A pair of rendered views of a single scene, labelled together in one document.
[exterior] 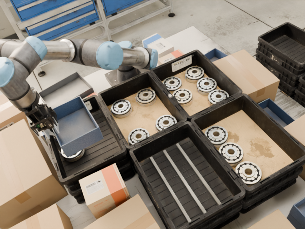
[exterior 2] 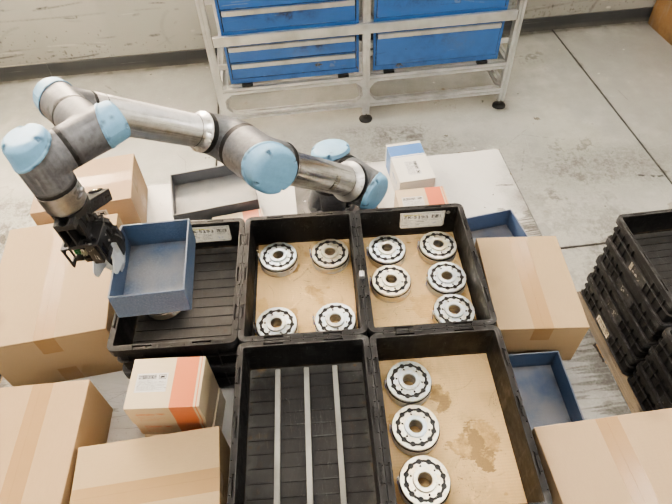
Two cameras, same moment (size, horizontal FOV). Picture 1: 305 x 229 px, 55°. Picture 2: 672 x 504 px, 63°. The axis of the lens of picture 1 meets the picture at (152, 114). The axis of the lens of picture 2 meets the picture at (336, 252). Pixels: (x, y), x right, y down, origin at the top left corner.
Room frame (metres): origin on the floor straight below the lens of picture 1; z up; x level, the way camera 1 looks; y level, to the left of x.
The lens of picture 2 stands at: (0.14, -0.28, 2.00)
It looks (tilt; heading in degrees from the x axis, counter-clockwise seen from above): 49 degrees down; 17
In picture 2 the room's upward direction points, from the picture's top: 3 degrees counter-clockwise
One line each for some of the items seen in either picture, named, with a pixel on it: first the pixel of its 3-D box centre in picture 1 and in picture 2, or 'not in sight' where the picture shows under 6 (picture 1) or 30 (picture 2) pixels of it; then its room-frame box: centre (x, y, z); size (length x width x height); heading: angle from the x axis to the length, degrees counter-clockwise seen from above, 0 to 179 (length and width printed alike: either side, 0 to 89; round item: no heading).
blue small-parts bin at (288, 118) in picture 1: (270, 120); (537, 395); (0.84, -0.57, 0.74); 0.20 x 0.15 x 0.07; 18
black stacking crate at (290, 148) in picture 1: (244, 144); (447, 424); (0.66, -0.36, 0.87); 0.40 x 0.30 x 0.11; 18
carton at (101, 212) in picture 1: (108, 195); (178, 402); (0.59, 0.25, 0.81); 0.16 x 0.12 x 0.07; 104
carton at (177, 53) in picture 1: (174, 63); (421, 209); (1.42, -0.20, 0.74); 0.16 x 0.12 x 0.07; 110
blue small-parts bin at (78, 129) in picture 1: (73, 125); (155, 266); (0.75, 0.30, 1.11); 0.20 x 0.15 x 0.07; 22
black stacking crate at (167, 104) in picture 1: (141, 114); (303, 284); (0.95, 0.05, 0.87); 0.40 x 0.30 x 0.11; 18
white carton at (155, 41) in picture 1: (158, 48); (409, 170); (1.59, -0.13, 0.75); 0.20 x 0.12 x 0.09; 24
